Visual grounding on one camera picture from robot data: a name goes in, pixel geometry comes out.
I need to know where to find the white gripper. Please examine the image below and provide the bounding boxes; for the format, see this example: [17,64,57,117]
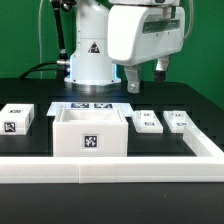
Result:
[108,5,185,93]

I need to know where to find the white cabinet door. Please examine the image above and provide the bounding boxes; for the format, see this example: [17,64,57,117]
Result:
[132,110,163,134]
[163,110,191,133]

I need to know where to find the white cabinet body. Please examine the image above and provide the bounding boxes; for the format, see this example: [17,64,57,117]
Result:
[53,107,128,157]

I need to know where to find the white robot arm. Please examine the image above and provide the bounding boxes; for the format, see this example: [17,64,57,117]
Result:
[65,0,194,93]

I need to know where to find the white cabinet top block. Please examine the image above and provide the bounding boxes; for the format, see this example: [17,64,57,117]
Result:
[0,104,35,135]

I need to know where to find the white L-shaped fence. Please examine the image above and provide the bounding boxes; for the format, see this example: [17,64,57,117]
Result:
[0,127,224,184]

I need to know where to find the white marker base plate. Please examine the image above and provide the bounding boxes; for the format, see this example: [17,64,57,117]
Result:
[47,102,133,117]

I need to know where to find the black cable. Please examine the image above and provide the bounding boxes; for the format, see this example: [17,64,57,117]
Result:
[18,61,66,80]

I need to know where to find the grey thin cable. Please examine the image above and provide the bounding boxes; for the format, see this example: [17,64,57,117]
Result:
[37,0,46,80]

